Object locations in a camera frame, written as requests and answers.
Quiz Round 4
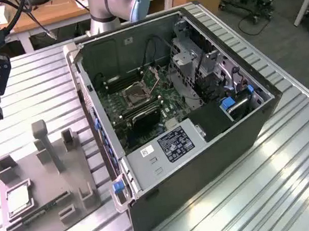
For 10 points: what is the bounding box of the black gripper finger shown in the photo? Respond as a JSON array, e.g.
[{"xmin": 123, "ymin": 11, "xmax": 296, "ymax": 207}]
[{"xmin": 0, "ymin": 53, "xmax": 19, "ymax": 121}]

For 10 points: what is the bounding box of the silver CPU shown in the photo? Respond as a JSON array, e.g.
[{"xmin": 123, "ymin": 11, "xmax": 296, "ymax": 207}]
[{"xmin": 4, "ymin": 183, "xmax": 35, "ymax": 219}]

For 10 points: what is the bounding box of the black RAM slot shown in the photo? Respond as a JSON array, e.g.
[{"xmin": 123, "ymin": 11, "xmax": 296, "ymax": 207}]
[
  {"xmin": 110, "ymin": 100, "xmax": 166, "ymax": 125},
  {"xmin": 117, "ymin": 96, "xmax": 163, "ymax": 119},
  {"xmin": 104, "ymin": 73, "xmax": 144, "ymax": 91},
  {"xmin": 102, "ymin": 69, "xmax": 142, "ymax": 86}
]

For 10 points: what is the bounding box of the CPU socket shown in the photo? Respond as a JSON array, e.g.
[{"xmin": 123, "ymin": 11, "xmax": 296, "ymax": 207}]
[{"xmin": 120, "ymin": 81, "xmax": 154, "ymax": 110}]

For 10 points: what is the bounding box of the wooden desk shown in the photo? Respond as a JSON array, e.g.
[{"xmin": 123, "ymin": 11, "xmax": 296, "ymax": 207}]
[{"xmin": 0, "ymin": 0, "xmax": 183, "ymax": 58}]

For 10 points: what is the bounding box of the grey parts rack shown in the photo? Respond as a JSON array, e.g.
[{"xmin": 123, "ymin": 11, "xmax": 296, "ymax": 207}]
[{"xmin": 0, "ymin": 112, "xmax": 106, "ymax": 231}]

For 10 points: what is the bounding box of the green motherboard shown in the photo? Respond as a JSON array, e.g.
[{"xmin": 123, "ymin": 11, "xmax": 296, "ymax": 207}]
[{"xmin": 93, "ymin": 62, "xmax": 193, "ymax": 153}]

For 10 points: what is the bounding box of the green RAM stick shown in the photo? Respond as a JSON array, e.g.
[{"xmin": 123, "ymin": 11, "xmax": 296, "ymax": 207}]
[{"xmin": 18, "ymin": 197, "xmax": 63, "ymax": 225}]

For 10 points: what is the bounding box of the metal socket cover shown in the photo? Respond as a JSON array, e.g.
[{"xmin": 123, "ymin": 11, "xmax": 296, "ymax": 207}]
[{"xmin": 138, "ymin": 65, "xmax": 164, "ymax": 95}]

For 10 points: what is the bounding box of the blue case latch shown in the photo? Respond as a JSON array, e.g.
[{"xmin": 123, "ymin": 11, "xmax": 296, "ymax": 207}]
[{"xmin": 110, "ymin": 179, "xmax": 125, "ymax": 195}]

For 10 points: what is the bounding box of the grey power supply unit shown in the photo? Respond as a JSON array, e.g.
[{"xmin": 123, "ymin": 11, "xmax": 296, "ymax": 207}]
[{"xmin": 122, "ymin": 120, "xmax": 212, "ymax": 195}]

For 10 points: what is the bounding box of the grey metal drive cage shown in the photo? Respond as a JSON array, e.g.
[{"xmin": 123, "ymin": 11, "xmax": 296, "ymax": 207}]
[{"xmin": 163, "ymin": 10, "xmax": 253, "ymax": 110}]

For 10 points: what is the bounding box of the black plastic shroud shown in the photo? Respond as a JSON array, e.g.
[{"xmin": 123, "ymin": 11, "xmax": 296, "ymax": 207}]
[{"xmin": 185, "ymin": 98, "xmax": 238, "ymax": 145}]

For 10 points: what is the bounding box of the open black PC case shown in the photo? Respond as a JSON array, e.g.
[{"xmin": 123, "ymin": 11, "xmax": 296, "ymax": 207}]
[{"xmin": 58, "ymin": 0, "xmax": 300, "ymax": 231}]

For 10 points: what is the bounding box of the blue disk carrier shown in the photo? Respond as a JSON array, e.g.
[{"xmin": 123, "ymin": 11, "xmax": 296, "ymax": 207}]
[{"xmin": 218, "ymin": 95, "xmax": 237, "ymax": 113}]

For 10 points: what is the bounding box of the thin cable with metal plug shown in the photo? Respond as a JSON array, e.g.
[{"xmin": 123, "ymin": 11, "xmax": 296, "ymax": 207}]
[{"xmin": 26, "ymin": 7, "xmax": 57, "ymax": 43}]

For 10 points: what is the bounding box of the black wire loop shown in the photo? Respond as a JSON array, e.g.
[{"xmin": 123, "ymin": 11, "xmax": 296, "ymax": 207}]
[{"xmin": 137, "ymin": 34, "xmax": 176, "ymax": 68}]

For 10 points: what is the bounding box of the black flat cable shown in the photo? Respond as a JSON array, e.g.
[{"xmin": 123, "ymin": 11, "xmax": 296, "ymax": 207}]
[{"xmin": 194, "ymin": 51, "xmax": 206, "ymax": 74}]

